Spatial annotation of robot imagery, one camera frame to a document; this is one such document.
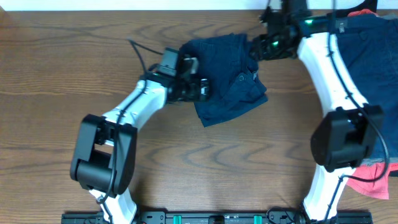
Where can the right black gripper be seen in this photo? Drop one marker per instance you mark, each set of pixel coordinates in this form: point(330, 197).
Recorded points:
point(259, 45)

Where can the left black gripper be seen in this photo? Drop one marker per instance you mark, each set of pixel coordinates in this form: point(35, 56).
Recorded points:
point(201, 88)

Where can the navy blue shorts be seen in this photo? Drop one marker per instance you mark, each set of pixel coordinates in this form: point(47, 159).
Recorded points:
point(235, 87)
point(368, 47)

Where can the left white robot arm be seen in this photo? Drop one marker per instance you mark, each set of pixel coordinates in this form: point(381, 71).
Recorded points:
point(105, 151)

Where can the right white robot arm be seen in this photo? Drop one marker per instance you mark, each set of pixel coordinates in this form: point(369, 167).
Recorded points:
point(350, 125)

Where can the stacked navy blue shorts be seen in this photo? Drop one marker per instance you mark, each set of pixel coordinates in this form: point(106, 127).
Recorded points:
point(368, 47)

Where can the black garment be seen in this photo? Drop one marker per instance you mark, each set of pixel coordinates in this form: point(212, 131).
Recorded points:
point(366, 7)

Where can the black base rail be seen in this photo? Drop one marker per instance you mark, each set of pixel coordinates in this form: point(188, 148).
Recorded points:
point(273, 216)

